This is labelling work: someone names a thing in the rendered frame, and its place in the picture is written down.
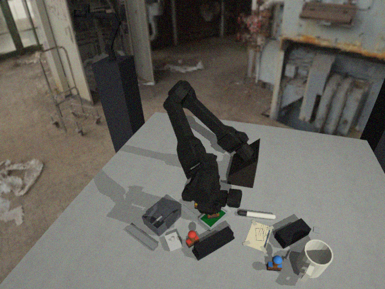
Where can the beige mug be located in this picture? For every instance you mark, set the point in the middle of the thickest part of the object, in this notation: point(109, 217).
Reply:
point(314, 259)

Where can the cream inspection card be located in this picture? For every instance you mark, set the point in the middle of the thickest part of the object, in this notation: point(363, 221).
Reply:
point(258, 236)

